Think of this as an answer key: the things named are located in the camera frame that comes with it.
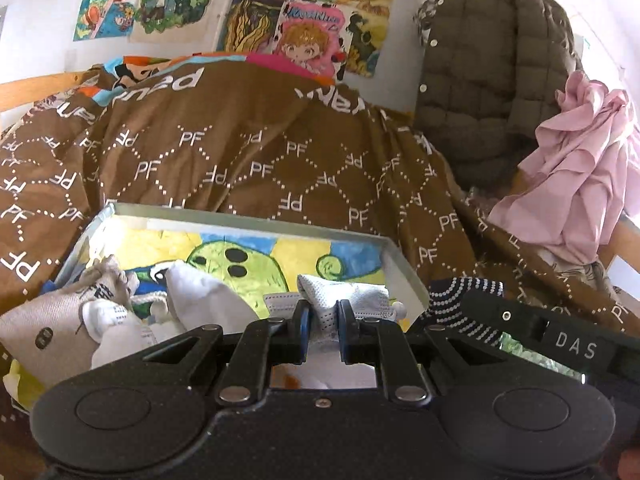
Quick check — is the black white dotted sock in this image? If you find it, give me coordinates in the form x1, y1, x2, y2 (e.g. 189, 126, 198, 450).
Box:
422, 276, 506, 350

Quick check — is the pink cartoon girl poster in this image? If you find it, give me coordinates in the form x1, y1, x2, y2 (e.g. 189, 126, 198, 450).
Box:
272, 0, 349, 75

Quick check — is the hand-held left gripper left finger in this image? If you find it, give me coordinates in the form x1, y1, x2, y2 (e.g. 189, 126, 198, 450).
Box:
141, 300, 313, 407

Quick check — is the sea creatures painting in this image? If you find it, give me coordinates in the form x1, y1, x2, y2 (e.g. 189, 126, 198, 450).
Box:
219, 0, 397, 80

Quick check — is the pink cloth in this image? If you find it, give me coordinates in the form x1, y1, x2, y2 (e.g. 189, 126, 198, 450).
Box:
487, 70, 640, 266

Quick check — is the beige plush toy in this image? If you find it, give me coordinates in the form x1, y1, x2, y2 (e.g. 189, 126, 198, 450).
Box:
0, 255, 141, 376

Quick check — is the yellow plastic bag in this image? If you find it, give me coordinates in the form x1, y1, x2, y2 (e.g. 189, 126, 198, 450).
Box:
2, 357, 48, 403

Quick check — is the white sock grey print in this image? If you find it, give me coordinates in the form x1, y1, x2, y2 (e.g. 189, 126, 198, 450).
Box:
82, 297, 156, 368

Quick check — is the brown printed blanket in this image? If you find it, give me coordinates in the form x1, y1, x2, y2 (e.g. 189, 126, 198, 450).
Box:
0, 52, 640, 421

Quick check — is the white face mask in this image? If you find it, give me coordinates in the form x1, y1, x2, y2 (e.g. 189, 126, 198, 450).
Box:
262, 272, 406, 345

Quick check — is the grey tray with painted picture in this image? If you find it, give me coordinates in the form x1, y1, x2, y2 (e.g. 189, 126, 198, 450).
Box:
52, 200, 431, 332

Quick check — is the blond cartoon character poster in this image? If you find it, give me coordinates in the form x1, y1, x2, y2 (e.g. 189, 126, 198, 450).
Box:
129, 0, 227, 44

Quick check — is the olive puffer jacket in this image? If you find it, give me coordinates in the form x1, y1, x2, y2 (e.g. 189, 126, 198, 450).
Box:
412, 0, 586, 191

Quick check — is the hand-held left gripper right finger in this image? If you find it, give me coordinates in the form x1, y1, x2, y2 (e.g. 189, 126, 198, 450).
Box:
336, 299, 502, 407

